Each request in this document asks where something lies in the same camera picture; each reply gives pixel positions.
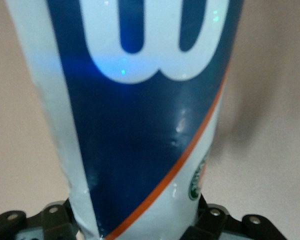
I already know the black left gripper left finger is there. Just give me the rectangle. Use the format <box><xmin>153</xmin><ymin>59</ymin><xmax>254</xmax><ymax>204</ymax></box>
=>
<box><xmin>0</xmin><ymin>199</ymin><xmax>78</xmax><ymax>240</ymax></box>

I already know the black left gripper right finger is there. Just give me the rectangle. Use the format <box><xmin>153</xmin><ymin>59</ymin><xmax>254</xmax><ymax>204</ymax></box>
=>
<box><xmin>184</xmin><ymin>197</ymin><xmax>289</xmax><ymax>240</ymax></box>

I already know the blue white tennis ball can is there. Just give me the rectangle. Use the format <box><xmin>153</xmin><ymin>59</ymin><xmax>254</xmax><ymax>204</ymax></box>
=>
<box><xmin>4</xmin><ymin>0</ymin><xmax>241</xmax><ymax>240</ymax></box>

